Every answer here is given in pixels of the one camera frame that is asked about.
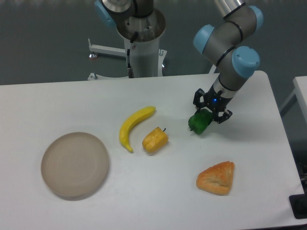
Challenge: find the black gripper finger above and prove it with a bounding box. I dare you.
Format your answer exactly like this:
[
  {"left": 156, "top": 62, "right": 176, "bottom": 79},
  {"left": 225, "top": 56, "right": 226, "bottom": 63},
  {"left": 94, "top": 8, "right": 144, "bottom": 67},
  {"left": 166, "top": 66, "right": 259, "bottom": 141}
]
[
  {"left": 212, "top": 109, "right": 233, "bottom": 124},
  {"left": 193, "top": 88, "right": 206, "bottom": 111}
]

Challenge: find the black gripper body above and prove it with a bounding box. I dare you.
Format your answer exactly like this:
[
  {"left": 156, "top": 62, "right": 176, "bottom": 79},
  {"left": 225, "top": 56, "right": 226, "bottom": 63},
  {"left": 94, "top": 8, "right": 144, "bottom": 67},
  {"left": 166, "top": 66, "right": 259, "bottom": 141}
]
[{"left": 204, "top": 87, "right": 232, "bottom": 113}]

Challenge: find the green bell pepper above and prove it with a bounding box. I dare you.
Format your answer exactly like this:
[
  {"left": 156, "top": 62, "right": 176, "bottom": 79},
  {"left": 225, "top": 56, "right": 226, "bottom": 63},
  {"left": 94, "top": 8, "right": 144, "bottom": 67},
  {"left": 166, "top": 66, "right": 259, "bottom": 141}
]
[{"left": 188, "top": 109, "right": 213, "bottom": 135}]

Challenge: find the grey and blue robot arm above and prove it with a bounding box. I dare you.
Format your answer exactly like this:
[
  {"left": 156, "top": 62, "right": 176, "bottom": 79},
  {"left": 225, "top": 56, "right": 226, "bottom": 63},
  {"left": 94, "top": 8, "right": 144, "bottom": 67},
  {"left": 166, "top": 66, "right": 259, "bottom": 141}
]
[{"left": 94, "top": 0, "right": 263, "bottom": 123}]

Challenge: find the yellow bell pepper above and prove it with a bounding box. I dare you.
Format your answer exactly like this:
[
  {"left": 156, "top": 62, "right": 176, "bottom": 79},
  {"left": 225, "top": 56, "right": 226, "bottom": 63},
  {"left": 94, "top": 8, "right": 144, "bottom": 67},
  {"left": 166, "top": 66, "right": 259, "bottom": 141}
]
[{"left": 142, "top": 127, "right": 169, "bottom": 153}]

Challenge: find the yellow banana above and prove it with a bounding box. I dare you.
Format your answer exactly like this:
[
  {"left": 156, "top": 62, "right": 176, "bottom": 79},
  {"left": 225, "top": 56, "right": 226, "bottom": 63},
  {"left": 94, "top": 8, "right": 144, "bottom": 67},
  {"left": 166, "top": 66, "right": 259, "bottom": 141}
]
[{"left": 118, "top": 106, "right": 156, "bottom": 153}]

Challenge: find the golden triangular pastry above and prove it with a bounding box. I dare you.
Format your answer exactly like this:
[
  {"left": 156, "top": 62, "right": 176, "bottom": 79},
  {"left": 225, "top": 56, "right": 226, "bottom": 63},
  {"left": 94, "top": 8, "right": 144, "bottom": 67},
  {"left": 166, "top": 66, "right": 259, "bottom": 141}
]
[{"left": 196, "top": 161, "right": 235, "bottom": 196}]

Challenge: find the white side table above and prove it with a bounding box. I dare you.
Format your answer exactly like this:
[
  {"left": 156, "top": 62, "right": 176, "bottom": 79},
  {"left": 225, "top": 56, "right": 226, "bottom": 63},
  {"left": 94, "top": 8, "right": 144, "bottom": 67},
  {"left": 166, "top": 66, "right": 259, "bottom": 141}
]
[{"left": 279, "top": 76, "right": 307, "bottom": 120}]

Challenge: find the black device at table edge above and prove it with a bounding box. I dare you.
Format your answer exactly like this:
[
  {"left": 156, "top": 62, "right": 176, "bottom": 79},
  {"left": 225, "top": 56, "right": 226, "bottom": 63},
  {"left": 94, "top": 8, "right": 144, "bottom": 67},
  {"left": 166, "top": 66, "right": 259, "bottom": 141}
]
[{"left": 289, "top": 194, "right": 307, "bottom": 219}]

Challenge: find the beige round plate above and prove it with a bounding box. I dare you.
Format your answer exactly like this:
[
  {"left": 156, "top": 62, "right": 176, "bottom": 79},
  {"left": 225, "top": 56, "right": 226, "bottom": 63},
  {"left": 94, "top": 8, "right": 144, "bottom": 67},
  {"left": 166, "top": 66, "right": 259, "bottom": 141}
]
[{"left": 41, "top": 132, "right": 109, "bottom": 200}]

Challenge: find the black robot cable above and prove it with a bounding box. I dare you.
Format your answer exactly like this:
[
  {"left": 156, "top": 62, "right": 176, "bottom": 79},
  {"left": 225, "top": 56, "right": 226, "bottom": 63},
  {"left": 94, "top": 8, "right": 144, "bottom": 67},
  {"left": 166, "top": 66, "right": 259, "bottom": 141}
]
[{"left": 126, "top": 31, "right": 139, "bottom": 79}]

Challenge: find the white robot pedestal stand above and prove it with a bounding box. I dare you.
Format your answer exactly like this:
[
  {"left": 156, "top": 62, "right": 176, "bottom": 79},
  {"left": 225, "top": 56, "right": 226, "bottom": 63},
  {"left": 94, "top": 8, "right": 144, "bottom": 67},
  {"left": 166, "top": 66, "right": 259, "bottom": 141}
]
[{"left": 88, "top": 9, "right": 167, "bottom": 78}]

